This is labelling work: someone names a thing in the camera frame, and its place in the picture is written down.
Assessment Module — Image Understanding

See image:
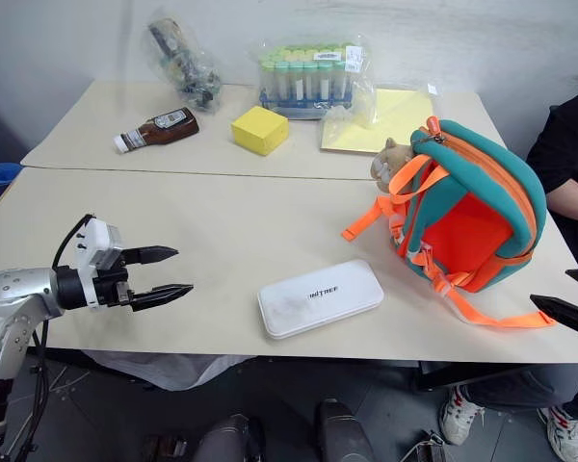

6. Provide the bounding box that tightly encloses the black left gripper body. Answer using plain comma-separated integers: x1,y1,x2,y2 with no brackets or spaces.
93,262,136,309

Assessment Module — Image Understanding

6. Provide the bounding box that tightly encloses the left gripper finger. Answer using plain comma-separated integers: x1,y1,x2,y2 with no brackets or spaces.
127,283,196,315
121,245,180,267

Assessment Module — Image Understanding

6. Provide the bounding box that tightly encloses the teal and orange backpack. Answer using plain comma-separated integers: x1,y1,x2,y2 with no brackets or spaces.
340,115,558,330

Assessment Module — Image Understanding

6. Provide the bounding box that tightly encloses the white rectangular case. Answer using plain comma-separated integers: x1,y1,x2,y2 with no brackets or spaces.
256,258,385,342

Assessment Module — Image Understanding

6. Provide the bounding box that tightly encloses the white cloth under table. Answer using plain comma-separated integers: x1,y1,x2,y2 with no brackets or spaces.
83,349,257,394

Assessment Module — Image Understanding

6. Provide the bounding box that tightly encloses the white sneaker with red stripes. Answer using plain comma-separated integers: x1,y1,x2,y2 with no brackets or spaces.
538,406,578,462
437,384,486,447

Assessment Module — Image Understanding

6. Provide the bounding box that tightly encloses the brown sauce bottle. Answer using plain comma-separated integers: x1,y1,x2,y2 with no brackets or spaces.
113,106,201,156

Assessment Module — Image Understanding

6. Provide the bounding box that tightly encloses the person in black clothes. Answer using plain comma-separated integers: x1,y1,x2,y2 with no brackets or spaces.
461,75,578,413

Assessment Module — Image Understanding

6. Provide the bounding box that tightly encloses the yellow cube box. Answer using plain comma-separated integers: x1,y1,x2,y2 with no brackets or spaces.
230,106,290,158

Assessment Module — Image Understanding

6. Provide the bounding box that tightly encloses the clear bag of dark parts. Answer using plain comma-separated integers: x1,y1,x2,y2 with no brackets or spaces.
145,17,223,115

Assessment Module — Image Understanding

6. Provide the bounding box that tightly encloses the blue test tube rack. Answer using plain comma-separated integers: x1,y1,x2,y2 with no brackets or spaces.
258,90,356,116

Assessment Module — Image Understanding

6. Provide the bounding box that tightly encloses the brown plush animal charm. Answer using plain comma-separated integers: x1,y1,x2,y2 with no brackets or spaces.
370,137,418,193

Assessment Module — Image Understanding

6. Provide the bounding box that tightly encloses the clear bag of test tubes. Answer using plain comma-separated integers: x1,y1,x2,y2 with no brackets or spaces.
248,35,380,121

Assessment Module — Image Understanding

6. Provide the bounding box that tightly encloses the clear crumpled plastic sleeve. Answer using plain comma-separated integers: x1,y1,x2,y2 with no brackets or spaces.
319,82,445,145

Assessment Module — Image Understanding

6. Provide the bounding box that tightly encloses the yellow paper pad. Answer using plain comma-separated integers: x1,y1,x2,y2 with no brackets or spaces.
319,88,437,156

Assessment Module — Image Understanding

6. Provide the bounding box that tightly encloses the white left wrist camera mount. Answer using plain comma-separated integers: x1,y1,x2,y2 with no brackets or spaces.
71,218,126,309

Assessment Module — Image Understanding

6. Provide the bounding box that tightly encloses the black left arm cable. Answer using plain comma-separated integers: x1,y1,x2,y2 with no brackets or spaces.
51,213,97,271

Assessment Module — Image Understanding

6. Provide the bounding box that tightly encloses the thin black hanging cable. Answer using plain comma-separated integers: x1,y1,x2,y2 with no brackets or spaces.
0,317,50,462

